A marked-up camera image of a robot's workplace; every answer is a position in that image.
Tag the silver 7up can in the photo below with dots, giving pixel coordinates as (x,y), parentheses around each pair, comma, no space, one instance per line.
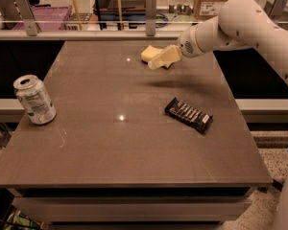
(33,96)

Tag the metal railing post left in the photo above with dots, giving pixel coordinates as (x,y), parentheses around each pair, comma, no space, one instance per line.
(31,27)

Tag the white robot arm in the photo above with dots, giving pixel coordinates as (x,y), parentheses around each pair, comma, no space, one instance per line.
(239,22)

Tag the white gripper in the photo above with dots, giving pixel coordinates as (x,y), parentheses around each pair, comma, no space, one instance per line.
(187,45)

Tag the metal railing post centre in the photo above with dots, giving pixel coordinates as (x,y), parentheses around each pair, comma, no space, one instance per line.
(150,17)

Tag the metal railing post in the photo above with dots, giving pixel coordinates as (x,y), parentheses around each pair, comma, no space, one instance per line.
(31,27)
(277,8)
(150,17)

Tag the metal railing post right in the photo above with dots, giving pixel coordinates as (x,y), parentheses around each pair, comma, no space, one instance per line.
(277,8)

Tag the purple plastic crate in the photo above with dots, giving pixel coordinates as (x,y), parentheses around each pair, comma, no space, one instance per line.
(51,18)

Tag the yellow sponge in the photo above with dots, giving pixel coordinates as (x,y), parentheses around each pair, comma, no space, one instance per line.
(149,53)

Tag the black snack bar wrapper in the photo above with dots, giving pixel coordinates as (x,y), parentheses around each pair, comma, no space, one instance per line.
(188,115)

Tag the yellow broom handle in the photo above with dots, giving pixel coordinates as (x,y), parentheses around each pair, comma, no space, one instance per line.
(75,5)

